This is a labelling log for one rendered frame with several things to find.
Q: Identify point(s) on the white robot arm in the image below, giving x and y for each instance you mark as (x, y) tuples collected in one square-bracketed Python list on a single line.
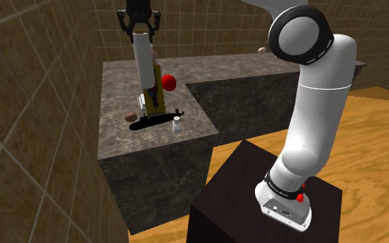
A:
[(315, 111)]

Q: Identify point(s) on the red ball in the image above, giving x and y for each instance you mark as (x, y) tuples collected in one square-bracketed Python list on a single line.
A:
[(169, 82)]

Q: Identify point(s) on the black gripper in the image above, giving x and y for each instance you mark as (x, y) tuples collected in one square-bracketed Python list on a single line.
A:
[(139, 10)]

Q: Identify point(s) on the dark robot stand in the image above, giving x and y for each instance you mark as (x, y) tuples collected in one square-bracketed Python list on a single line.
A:
[(234, 188)]

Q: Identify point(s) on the yellow box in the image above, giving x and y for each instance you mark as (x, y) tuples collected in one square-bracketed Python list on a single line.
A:
[(157, 97)]

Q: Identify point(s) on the brown egg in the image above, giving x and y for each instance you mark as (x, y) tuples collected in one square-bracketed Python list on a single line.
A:
[(262, 50), (131, 117)]

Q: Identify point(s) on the tall white cylinder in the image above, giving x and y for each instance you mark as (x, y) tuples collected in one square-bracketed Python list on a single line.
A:
[(144, 60)]

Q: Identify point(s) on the small white box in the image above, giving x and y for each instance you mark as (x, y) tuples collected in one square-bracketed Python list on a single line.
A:
[(142, 103)]

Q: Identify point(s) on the white salt shaker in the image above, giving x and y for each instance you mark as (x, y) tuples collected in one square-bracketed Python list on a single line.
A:
[(176, 126)]

